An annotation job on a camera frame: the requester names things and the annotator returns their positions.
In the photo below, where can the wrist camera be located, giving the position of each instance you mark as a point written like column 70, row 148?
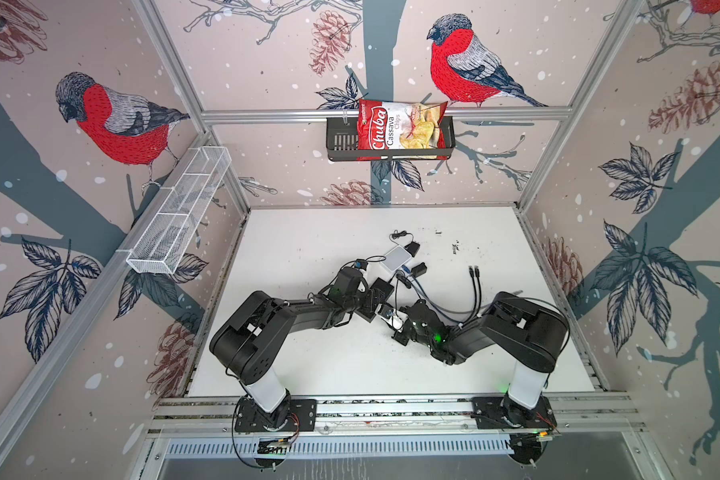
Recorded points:
column 394, row 319
column 360, row 264

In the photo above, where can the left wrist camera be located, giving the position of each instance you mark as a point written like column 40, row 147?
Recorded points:
column 360, row 264

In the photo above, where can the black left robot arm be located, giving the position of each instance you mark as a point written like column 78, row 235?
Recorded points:
column 247, row 344

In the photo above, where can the aluminium mounting rail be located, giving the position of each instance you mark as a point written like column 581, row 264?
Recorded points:
column 357, row 415

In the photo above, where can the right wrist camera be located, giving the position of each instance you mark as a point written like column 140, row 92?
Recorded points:
column 394, row 319

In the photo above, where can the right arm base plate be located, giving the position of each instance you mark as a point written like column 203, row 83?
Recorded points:
column 500, row 412

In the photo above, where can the white wire mesh shelf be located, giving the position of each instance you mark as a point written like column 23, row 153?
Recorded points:
column 171, row 229

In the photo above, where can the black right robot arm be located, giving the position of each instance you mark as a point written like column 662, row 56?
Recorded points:
column 534, row 336

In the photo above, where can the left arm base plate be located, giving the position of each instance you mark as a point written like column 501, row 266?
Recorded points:
column 292, row 415

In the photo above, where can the red cassava chips bag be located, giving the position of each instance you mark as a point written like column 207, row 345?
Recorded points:
column 386, row 126

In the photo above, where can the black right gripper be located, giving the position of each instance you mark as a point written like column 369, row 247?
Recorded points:
column 397, row 337

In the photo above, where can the black wall basket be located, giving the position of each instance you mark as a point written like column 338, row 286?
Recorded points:
column 342, row 144

